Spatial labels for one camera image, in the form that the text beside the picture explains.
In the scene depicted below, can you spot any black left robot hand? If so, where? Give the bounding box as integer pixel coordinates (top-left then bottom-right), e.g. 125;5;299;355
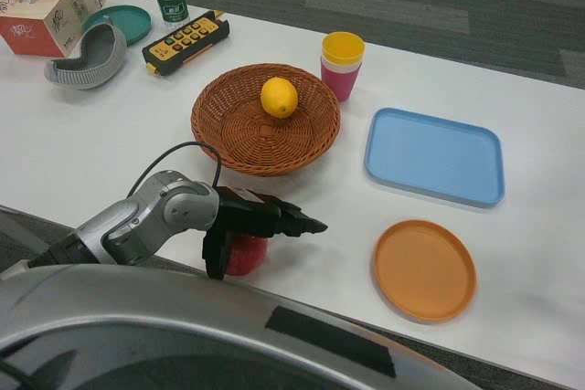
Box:
201;185;329;281

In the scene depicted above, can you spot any red apple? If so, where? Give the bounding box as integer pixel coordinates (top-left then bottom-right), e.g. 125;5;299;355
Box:
224;234;270;278

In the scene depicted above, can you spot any brown wicker basket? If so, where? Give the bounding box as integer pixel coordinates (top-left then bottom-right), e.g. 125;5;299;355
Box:
190;63;342;177

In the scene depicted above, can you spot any yellow lemon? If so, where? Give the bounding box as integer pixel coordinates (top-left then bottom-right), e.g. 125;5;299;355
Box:
260;78;299;120

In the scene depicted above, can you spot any silver robot chest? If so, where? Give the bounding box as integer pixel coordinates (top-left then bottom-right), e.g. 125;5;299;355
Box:
0;261;481;390

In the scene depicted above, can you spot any pink plastic cup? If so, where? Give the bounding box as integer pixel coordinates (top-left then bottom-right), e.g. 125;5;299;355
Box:
320;63;363;102

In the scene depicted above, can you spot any white plastic cup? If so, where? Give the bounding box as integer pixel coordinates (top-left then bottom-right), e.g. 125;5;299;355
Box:
320;57;365;74

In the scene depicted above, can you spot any orange round plastic plate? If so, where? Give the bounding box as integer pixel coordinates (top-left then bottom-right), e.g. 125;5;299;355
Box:
373;219;478;323

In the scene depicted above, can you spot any yellow black remote controller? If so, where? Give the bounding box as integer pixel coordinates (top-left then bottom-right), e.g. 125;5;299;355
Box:
141;9;230;77

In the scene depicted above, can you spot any blue rectangular plastic tray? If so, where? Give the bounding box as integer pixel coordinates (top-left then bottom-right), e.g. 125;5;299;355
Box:
363;107;505;209

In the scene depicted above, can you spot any grey knitted headband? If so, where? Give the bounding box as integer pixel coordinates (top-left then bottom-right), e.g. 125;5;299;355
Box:
44;16;128;91

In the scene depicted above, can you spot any teal round plastic plate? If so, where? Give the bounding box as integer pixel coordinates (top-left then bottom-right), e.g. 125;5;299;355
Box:
82;5;152;47

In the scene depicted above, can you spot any cardboard tissue box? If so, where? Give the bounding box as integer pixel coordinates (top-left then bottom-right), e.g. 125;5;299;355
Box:
0;0;107;58

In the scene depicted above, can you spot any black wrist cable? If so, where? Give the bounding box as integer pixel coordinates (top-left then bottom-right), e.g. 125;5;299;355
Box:
126;142;224;199

